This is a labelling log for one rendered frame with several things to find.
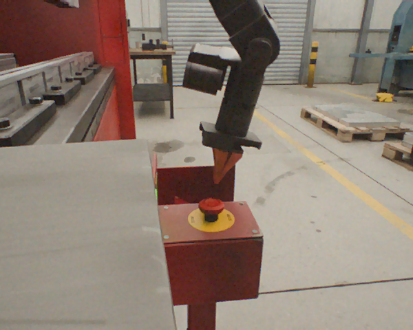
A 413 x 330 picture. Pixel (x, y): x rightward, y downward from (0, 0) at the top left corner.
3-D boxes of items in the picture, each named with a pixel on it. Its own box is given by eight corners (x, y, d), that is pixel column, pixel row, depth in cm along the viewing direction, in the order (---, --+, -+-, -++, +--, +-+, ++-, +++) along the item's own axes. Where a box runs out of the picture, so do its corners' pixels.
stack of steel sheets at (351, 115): (400, 126, 342) (401, 121, 340) (347, 127, 338) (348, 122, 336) (352, 108, 434) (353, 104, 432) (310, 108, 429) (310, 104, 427)
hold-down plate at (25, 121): (14, 154, 47) (9, 135, 46) (-26, 157, 46) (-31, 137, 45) (57, 112, 74) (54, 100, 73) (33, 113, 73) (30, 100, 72)
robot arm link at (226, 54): (277, 43, 41) (273, 23, 47) (193, 20, 40) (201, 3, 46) (248, 117, 49) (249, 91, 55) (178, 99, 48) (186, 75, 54)
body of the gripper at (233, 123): (197, 130, 56) (208, 89, 53) (250, 141, 57) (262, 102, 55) (202, 141, 50) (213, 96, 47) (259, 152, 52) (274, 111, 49)
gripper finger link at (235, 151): (188, 170, 59) (201, 124, 55) (224, 177, 60) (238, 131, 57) (192, 185, 52) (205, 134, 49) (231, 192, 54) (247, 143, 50)
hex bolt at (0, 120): (7, 129, 49) (5, 119, 48) (-11, 130, 48) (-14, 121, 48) (14, 125, 51) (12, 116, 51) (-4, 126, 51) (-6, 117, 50)
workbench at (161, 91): (177, 119, 431) (174, -1, 374) (123, 120, 423) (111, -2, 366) (172, 97, 596) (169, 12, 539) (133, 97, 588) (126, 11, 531)
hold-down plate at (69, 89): (65, 104, 83) (63, 93, 82) (44, 105, 82) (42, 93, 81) (81, 88, 110) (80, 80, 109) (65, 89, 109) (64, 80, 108)
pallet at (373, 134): (411, 141, 339) (414, 128, 333) (342, 142, 333) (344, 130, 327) (352, 116, 450) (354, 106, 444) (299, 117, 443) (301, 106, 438)
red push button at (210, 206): (226, 228, 46) (226, 207, 45) (199, 230, 46) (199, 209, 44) (221, 214, 50) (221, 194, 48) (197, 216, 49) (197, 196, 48)
